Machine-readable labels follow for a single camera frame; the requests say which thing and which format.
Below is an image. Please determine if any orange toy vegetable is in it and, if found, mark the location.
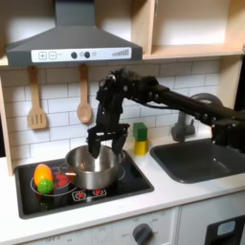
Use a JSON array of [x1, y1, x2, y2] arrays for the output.
[[33, 164, 54, 188]]

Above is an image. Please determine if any steel pot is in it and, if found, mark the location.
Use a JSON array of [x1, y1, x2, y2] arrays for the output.
[[58, 144, 127, 190]]

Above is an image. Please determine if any grey toy sink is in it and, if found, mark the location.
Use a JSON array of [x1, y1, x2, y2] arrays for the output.
[[149, 137, 245, 185]]

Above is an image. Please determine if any wooden spoon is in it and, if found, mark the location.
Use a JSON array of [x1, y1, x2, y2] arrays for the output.
[[76, 63, 94, 124]]

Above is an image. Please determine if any grey range hood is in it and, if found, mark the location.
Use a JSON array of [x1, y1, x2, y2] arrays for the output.
[[5, 0, 144, 68]]

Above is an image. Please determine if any wooden shelf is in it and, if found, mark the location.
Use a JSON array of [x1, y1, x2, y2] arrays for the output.
[[0, 0, 245, 67]]

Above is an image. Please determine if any grey stove knob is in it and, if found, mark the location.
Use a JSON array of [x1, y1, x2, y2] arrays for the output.
[[132, 223, 153, 245]]

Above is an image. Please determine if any grey toy tap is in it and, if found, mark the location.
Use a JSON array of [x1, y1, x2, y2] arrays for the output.
[[170, 92, 224, 143]]

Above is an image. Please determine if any black oven door panel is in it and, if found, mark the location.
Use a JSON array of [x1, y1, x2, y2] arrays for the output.
[[204, 214, 245, 245]]

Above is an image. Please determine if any wooden slotted spatula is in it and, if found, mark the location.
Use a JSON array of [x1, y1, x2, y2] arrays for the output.
[[26, 66, 49, 130]]

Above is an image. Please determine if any white kitchen base cabinet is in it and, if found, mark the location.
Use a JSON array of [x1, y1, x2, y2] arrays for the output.
[[0, 190, 245, 245]]

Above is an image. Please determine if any green toy block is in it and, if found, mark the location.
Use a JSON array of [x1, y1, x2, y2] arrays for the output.
[[132, 122, 148, 142]]

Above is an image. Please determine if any black toy stove top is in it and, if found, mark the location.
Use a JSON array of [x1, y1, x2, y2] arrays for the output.
[[13, 149, 155, 220]]

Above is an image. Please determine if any yellow toy block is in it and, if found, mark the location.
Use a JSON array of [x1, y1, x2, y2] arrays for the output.
[[133, 138, 150, 157]]

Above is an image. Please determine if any wooden side post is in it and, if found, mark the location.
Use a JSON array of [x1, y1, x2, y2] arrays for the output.
[[0, 78, 13, 177]]

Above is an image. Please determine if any green bumpy toy vegetable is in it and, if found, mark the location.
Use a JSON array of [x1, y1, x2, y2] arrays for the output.
[[37, 179, 55, 195]]

